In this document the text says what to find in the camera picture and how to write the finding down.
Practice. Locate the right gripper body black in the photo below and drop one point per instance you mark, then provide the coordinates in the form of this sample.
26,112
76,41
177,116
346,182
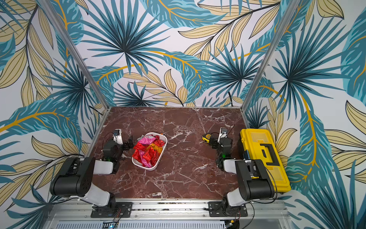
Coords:
214,140

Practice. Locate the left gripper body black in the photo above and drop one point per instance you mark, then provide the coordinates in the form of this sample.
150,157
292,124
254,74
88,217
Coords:
125,146

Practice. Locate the white plastic storage box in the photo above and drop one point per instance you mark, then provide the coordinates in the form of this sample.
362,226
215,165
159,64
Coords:
161,141

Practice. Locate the red tea bag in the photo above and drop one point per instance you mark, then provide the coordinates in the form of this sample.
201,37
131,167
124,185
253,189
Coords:
150,158
136,155

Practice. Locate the magenta tea bag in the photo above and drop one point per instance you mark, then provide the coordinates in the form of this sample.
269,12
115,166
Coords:
147,140

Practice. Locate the orange tea bag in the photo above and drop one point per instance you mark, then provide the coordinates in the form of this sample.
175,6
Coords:
157,148

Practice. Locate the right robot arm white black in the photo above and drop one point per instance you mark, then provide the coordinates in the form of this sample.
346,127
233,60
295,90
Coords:
254,181

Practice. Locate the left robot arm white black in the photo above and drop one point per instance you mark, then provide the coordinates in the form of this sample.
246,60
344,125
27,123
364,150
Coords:
74,179

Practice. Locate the yellow black tape measure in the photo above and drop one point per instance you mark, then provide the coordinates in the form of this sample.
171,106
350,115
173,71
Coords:
206,137

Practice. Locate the yellow black toolbox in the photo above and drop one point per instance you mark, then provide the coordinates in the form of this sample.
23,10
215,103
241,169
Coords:
258,144

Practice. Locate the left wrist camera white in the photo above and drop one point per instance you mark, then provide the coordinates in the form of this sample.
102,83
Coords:
117,136

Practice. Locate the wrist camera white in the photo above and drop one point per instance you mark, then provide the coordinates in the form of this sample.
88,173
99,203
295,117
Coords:
117,136
222,134

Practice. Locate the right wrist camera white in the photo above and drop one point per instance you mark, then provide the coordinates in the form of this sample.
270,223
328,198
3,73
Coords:
222,134

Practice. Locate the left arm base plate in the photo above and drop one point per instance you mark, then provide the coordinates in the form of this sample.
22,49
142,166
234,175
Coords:
111,209

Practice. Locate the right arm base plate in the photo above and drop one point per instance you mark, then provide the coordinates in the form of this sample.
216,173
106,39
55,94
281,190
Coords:
221,209

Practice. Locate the aluminium front rail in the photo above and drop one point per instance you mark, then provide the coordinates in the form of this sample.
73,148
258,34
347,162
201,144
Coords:
138,213

